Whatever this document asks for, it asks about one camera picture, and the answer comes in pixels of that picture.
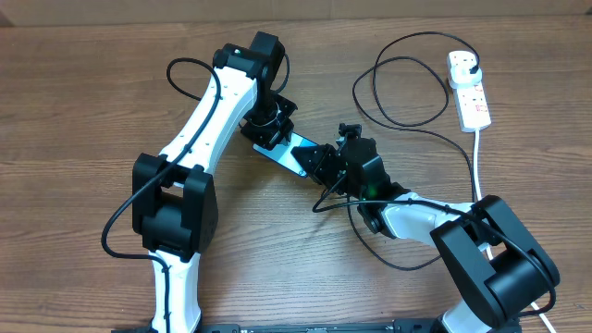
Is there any white charger plug adapter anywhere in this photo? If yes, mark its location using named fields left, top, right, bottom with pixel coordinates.
left=449, top=65, right=483, bottom=90

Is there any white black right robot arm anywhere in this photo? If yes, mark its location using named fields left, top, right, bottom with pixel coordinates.
left=291, top=137, right=560, bottom=332

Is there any white power strip cord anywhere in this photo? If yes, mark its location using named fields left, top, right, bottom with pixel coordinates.
left=471, top=129, right=559, bottom=333

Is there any white power strip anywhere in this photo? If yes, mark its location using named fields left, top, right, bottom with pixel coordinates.
left=447, top=50, right=491, bottom=132

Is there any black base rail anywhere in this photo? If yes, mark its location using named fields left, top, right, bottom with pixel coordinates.
left=110, top=317, right=523, bottom=333

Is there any blue Galaxy smartphone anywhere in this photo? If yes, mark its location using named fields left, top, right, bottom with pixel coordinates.
left=253, top=132, right=316, bottom=178

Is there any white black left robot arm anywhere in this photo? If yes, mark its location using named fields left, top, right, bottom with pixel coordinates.
left=132, top=31, right=310, bottom=332

